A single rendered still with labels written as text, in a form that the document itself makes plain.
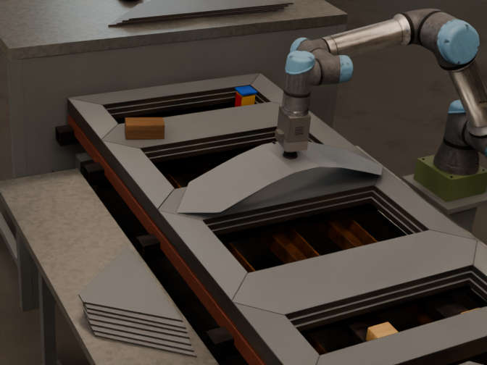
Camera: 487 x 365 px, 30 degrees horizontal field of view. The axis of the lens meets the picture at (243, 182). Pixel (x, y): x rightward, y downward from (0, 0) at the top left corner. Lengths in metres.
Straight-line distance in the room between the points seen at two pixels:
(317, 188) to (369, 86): 3.09
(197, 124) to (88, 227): 0.57
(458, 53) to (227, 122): 0.79
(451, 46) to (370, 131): 2.49
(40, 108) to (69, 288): 0.94
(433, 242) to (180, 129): 0.92
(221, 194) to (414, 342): 0.70
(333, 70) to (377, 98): 3.06
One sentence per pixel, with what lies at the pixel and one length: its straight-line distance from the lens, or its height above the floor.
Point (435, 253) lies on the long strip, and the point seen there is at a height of 0.87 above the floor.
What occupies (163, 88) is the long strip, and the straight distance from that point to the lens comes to 3.21.
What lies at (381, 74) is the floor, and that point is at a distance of 5.92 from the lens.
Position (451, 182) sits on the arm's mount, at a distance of 3.04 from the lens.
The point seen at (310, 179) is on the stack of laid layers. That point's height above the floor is 0.87.
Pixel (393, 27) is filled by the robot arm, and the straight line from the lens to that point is 2.72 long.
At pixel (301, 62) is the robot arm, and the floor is 1.26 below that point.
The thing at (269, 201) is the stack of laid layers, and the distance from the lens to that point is 2.55.
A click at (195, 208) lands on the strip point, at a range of 2.46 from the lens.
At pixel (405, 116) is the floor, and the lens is 5.36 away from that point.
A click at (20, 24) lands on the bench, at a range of 3.25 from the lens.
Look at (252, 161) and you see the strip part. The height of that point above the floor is 0.95.
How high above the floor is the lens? 2.14
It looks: 29 degrees down
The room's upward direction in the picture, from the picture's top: 5 degrees clockwise
